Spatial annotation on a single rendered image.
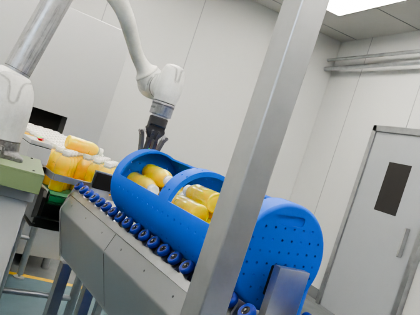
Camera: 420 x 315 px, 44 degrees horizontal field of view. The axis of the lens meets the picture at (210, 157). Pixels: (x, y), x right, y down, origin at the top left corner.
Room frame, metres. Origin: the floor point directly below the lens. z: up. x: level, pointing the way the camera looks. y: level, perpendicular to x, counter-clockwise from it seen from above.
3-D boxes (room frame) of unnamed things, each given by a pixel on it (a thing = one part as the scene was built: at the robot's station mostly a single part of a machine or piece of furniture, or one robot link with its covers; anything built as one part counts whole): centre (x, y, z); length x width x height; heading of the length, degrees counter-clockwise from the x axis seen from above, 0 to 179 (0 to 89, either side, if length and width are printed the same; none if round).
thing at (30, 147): (2.42, 0.79, 1.05); 0.20 x 0.10 x 0.10; 32
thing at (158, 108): (2.05, 0.24, 1.39); 0.09 x 0.09 x 0.06
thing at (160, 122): (2.05, 0.24, 1.32); 0.08 x 0.07 x 0.09; 122
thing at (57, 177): (2.46, 0.48, 0.96); 0.40 x 0.01 x 0.03; 122
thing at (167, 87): (2.06, 0.25, 1.50); 0.13 x 0.11 x 0.16; 31
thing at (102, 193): (2.40, 0.44, 0.99); 0.10 x 0.02 x 0.12; 122
